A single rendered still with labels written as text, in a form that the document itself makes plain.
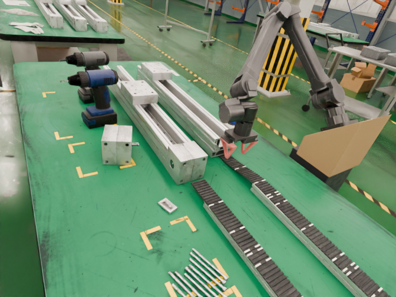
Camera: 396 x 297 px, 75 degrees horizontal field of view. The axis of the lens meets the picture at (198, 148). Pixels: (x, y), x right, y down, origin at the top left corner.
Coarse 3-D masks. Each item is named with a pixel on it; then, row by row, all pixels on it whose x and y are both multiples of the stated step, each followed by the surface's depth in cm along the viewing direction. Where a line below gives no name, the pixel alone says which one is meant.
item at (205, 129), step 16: (144, 80) 141; (160, 96) 127; (176, 96) 128; (176, 112) 115; (192, 112) 108; (208, 112) 111; (192, 128) 106; (208, 128) 99; (224, 128) 101; (208, 144) 98
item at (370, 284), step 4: (372, 280) 61; (368, 284) 60; (372, 284) 61; (376, 284) 60; (360, 288) 59; (364, 288) 59; (368, 288) 59; (372, 288) 59; (376, 288) 60; (364, 292) 58; (368, 292) 58; (372, 292) 59
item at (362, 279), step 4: (364, 272) 63; (360, 276) 61; (364, 276) 62; (368, 276) 62; (352, 280) 60; (356, 280) 60; (360, 280) 61; (364, 280) 61; (368, 280) 61; (356, 284) 60; (360, 284) 60; (364, 284) 60
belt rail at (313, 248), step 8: (256, 192) 84; (264, 200) 81; (272, 208) 79; (280, 216) 77; (288, 224) 75; (296, 232) 73; (304, 240) 71; (312, 248) 69; (320, 256) 67; (328, 264) 66; (336, 272) 64; (344, 280) 62; (352, 288) 61; (360, 296) 60
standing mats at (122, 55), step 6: (90, 48) 439; (96, 48) 444; (120, 48) 466; (120, 54) 439; (126, 54) 444; (120, 60) 413; (126, 60) 418; (132, 60) 423; (0, 78) 293; (0, 84) 281
